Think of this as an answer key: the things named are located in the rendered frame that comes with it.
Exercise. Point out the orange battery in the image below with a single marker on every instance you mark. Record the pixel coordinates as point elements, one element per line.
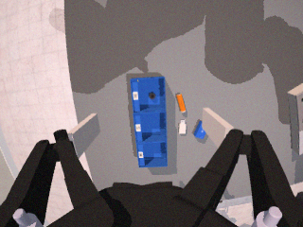
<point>181,103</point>

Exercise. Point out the blue rack of bins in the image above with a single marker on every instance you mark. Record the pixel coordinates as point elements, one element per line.
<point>153,115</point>

